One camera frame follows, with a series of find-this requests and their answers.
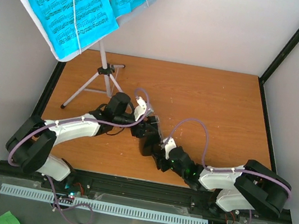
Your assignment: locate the black metronome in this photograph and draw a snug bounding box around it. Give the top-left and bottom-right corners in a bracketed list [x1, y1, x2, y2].
[139, 131, 162, 157]

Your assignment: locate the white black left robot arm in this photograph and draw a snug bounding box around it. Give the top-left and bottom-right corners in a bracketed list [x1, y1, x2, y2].
[5, 92, 153, 191]

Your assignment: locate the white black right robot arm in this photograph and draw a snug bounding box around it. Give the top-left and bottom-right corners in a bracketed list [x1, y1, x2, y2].
[152, 145, 292, 219]

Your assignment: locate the green paper sheet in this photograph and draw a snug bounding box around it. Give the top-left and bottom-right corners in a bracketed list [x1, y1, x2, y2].
[0, 211, 21, 224]

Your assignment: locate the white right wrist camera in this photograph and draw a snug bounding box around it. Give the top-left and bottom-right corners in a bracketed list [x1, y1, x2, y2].
[161, 138, 177, 160]

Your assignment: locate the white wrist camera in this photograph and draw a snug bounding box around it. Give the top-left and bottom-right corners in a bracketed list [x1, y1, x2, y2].
[133, 96, 148, 121]
[161, 138, 177, 160]

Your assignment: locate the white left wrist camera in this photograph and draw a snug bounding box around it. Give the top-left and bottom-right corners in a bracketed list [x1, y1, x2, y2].
[133, 96, 148, 121]

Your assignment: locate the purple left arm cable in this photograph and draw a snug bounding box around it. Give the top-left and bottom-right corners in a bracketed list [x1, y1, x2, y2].
[6, 68, 153, 187]

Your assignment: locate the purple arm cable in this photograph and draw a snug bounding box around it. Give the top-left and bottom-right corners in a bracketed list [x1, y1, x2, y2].
[6, 68, 153, 187]
[160, 114, 299, 203]

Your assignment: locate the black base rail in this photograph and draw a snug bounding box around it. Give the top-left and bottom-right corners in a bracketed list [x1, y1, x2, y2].
[0, 157, 228, 222]

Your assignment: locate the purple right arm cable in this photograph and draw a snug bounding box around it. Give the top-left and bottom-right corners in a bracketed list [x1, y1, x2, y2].
[160, 114, 299, 203]

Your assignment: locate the light blue cable duct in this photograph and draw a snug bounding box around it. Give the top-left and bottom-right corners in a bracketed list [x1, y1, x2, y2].
[0, 183, 208, 224]

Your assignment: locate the black right frame post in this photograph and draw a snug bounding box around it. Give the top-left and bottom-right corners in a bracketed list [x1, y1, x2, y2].
[259, 0, 299, 88]

